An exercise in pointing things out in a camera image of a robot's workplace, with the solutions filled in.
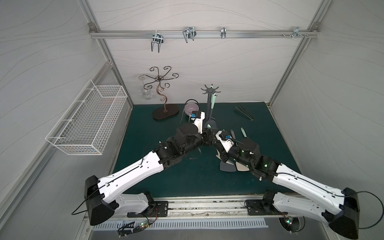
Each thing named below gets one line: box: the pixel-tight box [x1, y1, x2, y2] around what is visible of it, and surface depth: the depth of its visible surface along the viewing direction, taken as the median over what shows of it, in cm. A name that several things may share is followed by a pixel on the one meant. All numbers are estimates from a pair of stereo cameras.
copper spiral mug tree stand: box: [138, 66, 179, 120], surface depth 98 cm
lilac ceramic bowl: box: [184, 103, 200, 116], surface depth 114 cm
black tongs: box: [234, 104, 254, 121], surface depth 117 cm
